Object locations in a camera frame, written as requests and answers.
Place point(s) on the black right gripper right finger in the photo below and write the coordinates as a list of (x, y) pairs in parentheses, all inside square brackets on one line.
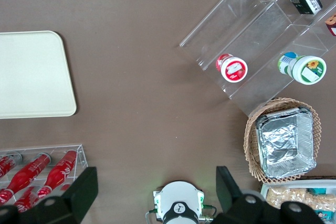
[(228, 192)]

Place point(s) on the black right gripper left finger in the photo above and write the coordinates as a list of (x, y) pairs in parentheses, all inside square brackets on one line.
[(76, 192)]

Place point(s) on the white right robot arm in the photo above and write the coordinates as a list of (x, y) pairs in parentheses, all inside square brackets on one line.
[(178, 192)]

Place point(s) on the light tan wicker basket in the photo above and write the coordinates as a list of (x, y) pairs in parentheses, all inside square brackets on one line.
[(252, 140)]

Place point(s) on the white rectangular snack tray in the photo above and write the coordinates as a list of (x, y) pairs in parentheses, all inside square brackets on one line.
[(288, 183)]

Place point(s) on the beige plastic tray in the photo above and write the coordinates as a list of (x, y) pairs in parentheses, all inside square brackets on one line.
[(31, 74)]

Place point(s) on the red cola bottle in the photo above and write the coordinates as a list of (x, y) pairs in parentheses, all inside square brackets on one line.
[(26, 199), (61, 167), (29, 172), (5, 167)]

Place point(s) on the clear acrylic bottle rack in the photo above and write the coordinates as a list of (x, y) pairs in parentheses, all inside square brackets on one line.
[(81, 155)]

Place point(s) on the large clear snack bag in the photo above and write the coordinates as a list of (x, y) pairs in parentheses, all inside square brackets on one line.
[(286, 195)]

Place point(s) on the aluminium foil container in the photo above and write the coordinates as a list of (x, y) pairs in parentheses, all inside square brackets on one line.
[(283, 142)]

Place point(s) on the small teal snack packet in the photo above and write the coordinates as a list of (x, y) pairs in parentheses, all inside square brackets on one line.
[(316, 191)]

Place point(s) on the teal snack box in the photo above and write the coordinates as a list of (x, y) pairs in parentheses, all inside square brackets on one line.
[(321, 214)]

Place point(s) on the red strawberry yogurt cup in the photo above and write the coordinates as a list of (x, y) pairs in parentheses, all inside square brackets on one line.
[(233, 69)]

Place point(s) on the green white yogurt cup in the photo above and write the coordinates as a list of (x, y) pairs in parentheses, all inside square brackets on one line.
[(308, 69)]

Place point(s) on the clear acrylic stepped shelf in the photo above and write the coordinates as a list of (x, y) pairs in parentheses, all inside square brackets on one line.
[(262, 24)]

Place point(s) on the red cookie box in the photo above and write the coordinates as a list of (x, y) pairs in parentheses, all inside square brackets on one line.
[(332, 26)]

